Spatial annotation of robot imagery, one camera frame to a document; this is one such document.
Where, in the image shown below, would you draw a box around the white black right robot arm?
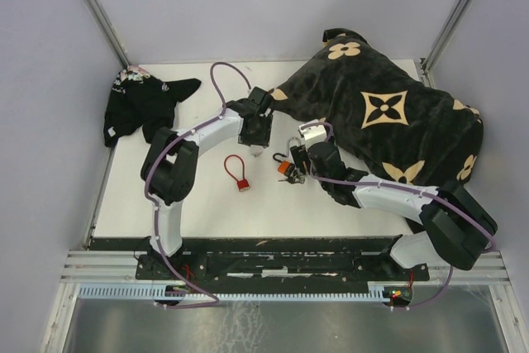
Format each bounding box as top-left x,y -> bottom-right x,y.
304,141 -> 498,279

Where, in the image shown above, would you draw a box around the black beige patterned blanket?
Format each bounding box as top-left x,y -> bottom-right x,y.
271,28 -> 484,186

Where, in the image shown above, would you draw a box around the aluminium frame post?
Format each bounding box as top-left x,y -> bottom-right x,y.
421,0 -> 473,87
84,0 -> 130,68

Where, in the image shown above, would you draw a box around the white slotted cable duct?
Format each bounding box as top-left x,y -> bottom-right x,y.
78,281 -> 410,301

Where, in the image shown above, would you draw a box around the brass padlock silver shackle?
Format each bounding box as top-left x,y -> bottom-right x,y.
287,136 -> 301,165

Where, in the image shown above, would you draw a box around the black headed key pair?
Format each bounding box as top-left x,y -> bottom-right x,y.
279,174 -> 305,185

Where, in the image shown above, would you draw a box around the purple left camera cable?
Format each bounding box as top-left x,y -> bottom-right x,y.
142,62 -> 253,311

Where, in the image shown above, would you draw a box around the black printed garment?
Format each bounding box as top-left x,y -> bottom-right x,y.
103,65 -> 202,148

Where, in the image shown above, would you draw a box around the left aluminium frame post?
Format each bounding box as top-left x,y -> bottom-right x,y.
84,0 -> 130,68

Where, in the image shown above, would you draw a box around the red cable padlock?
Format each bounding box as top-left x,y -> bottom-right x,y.
223,154 -> 250,192

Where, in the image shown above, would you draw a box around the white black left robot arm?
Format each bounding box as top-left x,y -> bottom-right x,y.
141,87 -> 273,279

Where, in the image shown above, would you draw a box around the orange black small padlock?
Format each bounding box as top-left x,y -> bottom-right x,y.
272,153 -> 296,179

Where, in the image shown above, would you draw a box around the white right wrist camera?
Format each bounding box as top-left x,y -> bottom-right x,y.
298,120 -> 334,149

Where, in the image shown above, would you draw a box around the right aluminium frame post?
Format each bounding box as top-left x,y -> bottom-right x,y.
421,0 -> 473,87

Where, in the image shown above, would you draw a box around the black base frame bar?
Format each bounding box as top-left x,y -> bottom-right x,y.
88,237 -> 430,290

